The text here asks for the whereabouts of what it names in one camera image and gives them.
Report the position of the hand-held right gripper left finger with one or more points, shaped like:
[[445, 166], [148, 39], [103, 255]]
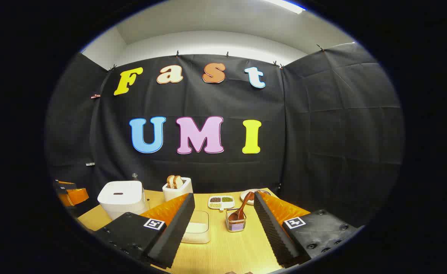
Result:
[[172, 236]]

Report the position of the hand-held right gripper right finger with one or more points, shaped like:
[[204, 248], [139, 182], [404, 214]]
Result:
[[274, 232]]

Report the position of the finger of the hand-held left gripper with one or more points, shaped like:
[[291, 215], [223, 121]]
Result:
[[75, 197], [64, 185]]

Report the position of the white rice heap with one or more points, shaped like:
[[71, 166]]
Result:
[[196, 233]]

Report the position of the brown wooden spoon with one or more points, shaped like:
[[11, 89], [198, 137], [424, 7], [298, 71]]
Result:
[[242, 207]]

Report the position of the white rice cooker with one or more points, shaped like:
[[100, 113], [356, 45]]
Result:
[[120, 198]]

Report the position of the clear glass dish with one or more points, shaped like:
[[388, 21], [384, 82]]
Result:
[[198, 219]]

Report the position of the white toaster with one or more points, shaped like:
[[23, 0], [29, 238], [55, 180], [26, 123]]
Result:
[[175, 195]]

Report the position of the round white plate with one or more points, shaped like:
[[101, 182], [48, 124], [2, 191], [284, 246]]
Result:
[[245, 196]]

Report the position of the white divided dish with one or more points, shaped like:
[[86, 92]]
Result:
[[228, 205]]

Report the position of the bread slice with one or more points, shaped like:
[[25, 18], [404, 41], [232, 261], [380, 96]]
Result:
[[170, 182], [178, 181]]

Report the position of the small glass bottle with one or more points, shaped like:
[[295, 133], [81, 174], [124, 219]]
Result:
[[135, 177]]

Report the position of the black backdrop cloth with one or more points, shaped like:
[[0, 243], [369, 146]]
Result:
[[322, 133]]

